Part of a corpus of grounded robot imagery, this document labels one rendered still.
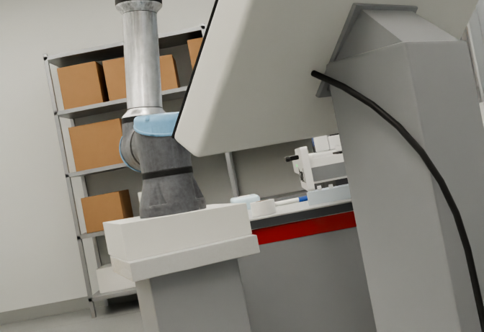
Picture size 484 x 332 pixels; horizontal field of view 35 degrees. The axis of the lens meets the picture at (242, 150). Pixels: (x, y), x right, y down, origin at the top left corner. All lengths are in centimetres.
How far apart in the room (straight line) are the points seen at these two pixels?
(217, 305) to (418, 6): 85
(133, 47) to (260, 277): 74
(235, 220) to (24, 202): 490
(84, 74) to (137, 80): 408
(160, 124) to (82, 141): 422
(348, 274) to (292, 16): 137
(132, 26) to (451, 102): 107
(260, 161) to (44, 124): 178
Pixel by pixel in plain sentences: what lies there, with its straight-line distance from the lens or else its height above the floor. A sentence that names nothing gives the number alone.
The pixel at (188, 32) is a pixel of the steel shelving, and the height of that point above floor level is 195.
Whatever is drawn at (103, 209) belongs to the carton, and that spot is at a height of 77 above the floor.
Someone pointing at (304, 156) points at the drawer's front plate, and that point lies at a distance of 188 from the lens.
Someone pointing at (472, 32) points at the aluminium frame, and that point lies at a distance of 155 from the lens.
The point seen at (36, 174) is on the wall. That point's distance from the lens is 646.
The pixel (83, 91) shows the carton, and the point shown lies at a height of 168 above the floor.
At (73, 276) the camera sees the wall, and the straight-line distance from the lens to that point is 645.
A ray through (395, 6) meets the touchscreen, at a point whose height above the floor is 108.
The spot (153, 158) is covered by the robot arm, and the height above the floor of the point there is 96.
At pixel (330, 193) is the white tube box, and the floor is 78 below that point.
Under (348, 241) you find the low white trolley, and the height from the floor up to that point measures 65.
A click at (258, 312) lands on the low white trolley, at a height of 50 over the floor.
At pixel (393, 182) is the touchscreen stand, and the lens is 94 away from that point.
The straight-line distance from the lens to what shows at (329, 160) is 191.
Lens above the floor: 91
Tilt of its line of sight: 1 degrees up
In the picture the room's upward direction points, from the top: 11 degrees counter-clockwise
